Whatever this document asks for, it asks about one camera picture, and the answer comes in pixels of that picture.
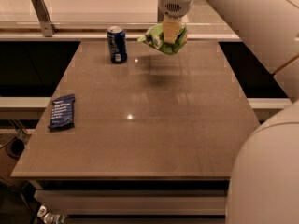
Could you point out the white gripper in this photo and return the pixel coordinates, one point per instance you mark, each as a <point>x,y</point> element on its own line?
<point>175,4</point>

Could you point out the green rice chip bag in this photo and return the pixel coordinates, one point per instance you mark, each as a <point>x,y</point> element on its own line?
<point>154,38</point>

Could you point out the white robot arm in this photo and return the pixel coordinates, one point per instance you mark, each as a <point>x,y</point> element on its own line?
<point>264,183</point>

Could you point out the blue pepsi can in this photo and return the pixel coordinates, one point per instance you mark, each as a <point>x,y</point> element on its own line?
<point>117,44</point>

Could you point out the dark blue snack bar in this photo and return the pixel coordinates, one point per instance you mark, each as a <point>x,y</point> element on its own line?
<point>62,113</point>

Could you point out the dark round stool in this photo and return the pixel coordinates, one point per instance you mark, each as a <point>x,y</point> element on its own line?
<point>15,148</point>

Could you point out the bottles under table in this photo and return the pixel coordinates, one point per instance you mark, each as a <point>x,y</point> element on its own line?
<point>48,217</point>

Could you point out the left metal railing bracket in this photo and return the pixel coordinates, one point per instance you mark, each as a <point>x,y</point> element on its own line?
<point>46,25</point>

